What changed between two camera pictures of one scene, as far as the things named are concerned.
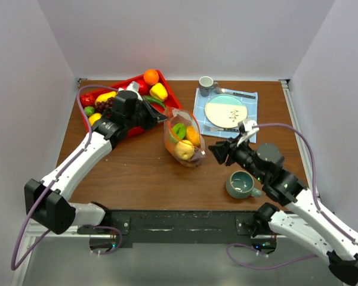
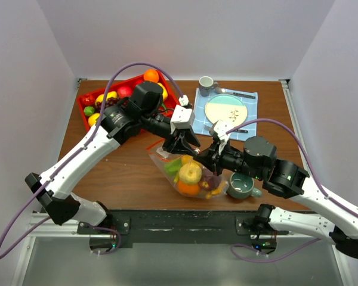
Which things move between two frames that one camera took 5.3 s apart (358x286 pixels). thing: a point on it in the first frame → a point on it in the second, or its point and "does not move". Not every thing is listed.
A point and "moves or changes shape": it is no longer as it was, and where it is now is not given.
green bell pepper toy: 178,131 moves or changes shape
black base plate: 178,229 does not move
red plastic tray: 96,102 does not move
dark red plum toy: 197,155 moves or changes shape
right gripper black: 222,148 → 212,157
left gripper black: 154,117 → 182,145
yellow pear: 184,149 moves or changes shape
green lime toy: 89,110 does not move
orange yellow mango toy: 193,135 moves or changes shape
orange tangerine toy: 170,146 moves or changes shape
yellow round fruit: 94,117 does not move
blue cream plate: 225,111 does not move
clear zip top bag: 182,138 moves or changes shape
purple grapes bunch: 106,105 does not move
